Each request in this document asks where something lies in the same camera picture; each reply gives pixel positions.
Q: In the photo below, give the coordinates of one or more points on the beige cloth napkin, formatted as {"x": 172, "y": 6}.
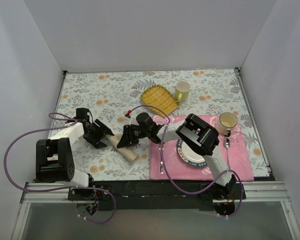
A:
{"x": 129, "y": 154}

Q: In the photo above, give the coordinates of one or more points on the yellow green mug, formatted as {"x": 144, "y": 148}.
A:
{"x": 182, "y": 90}

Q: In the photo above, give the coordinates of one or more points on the green rimmed white plate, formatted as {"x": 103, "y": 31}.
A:
{"x": 189, "y": 156}

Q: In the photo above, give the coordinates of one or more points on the aluminium frame rail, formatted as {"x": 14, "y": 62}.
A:
{"x": 260, "y": 191}

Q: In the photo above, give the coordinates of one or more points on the pink placemat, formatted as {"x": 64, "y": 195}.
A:
{"x": 179, "y": 170}

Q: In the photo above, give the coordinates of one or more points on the silver fork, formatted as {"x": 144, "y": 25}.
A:
{"x": 161, "y": 162}

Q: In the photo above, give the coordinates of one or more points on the floral tablecloth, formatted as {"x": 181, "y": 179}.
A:
{"x": 110, "y": 95}

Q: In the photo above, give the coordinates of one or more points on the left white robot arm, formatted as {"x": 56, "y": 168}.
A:
{"x": 54, "y": 156}

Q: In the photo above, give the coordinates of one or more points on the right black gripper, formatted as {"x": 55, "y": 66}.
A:
{"x": 128, "y": 135}

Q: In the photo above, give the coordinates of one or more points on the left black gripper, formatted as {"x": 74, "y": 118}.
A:
{"x": 96, "y": 133}

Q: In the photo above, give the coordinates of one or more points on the pink mug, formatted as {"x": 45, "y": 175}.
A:
{"x": 225, "y": 123}

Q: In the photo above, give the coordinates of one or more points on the silver spoon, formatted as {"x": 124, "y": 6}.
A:
{"x": 227, "y": 145}

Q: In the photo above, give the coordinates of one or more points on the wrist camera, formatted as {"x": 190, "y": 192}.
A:
{"x": 144, "y": 120}
{"x": 82, "y": 114}

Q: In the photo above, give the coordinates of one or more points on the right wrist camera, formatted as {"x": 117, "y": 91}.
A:
{"x": 144, "y": 120}

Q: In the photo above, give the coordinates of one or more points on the yellow woven bamboo tray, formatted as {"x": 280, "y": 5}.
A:
{"x": 159, "y": 97}

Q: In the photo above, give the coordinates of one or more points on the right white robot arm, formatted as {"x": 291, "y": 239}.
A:
{"x": 200, "y": 136}

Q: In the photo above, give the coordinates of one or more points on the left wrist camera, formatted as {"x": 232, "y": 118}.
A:
{"x": 82, "y": 114}

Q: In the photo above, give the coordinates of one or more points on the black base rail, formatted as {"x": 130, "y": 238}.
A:
{"x": 152, "y": 195}

